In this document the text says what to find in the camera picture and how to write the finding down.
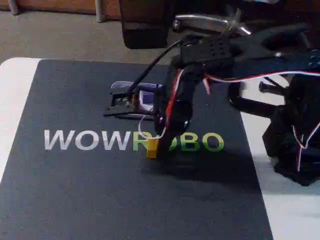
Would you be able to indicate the black table clamp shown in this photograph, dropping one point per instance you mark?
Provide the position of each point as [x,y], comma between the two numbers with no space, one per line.
[250,103]

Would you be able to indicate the purple block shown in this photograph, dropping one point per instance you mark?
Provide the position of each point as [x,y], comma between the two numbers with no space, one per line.
[146,98]

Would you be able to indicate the grey metal leg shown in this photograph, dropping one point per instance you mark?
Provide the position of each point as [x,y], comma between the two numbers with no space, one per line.
[14,6]
[99,10]

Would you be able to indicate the black gripper camera module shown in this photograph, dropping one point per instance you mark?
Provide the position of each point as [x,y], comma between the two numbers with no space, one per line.
[120,102]

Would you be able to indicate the white rectangular tray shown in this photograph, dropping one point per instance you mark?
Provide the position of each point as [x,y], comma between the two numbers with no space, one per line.
[150,85]

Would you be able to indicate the dark WOWROBO printed mat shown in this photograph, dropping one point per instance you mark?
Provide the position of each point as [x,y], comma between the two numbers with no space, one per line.
[75,187]

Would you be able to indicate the yellow block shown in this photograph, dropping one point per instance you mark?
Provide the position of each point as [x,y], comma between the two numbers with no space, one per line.
[152,150]

